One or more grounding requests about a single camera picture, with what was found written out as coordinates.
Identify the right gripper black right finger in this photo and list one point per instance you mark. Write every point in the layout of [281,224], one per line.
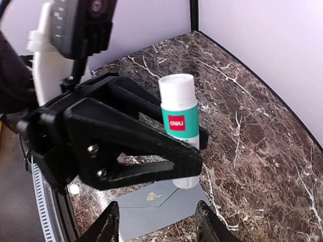
[209,227]

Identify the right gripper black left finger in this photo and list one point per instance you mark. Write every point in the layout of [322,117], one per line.
[105,227]

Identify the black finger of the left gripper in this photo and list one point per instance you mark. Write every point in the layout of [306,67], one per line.
[131,97]

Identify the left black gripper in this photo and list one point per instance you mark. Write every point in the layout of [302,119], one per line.
[81,133]

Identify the grey blue envelope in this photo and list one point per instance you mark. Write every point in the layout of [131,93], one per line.
[156,206]

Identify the white green glue stick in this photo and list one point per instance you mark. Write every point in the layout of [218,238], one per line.
[180,108]

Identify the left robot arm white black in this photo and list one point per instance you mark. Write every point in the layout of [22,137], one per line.
[18,98]

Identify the black curved front rail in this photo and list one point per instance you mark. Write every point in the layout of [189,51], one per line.
[66,218]

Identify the white slotted cable duct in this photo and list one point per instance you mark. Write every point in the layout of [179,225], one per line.
[47,225]

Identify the right black frame post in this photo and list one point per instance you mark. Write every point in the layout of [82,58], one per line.
[194,15]

